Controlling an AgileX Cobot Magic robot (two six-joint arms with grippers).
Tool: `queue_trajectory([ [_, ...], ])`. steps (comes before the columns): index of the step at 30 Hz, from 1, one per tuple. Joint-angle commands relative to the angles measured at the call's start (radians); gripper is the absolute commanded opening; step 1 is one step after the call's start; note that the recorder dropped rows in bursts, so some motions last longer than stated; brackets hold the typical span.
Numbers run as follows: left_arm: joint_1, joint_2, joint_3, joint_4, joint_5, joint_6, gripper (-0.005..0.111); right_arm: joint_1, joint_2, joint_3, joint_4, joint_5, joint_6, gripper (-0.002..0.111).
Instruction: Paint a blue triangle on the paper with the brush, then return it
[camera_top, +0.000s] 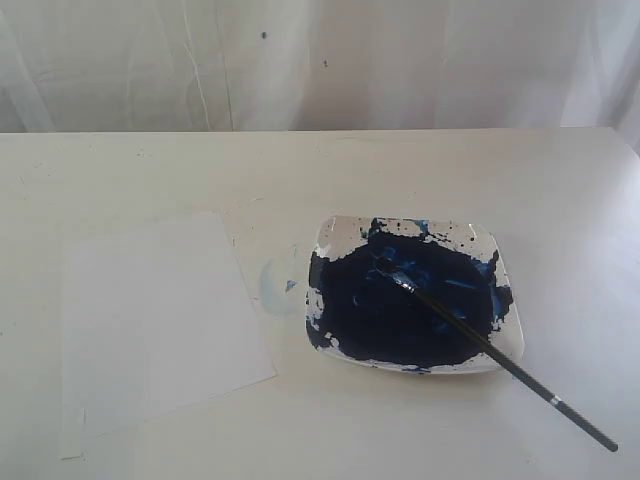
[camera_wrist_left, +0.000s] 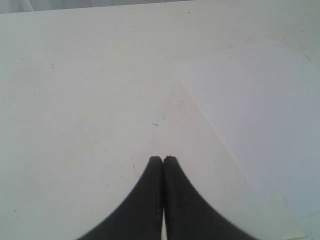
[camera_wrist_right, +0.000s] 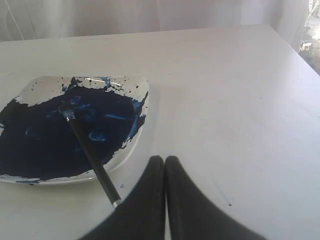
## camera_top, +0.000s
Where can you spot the black paintbrush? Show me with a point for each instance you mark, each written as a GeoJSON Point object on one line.
{"type": "Point", "coordinates": [397, 275]}

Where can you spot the white plate with blue paint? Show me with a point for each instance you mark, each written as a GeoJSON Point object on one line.
{"type": "Point", "coordinates": [357, 314]}

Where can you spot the white paper sheet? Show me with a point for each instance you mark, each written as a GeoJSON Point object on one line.
{"type": "Point", "coordinates": [154, 319]}

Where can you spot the white backdrop curtain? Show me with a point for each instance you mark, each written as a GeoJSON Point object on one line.
{"type": "Point", "coordinates": [285, 65]}

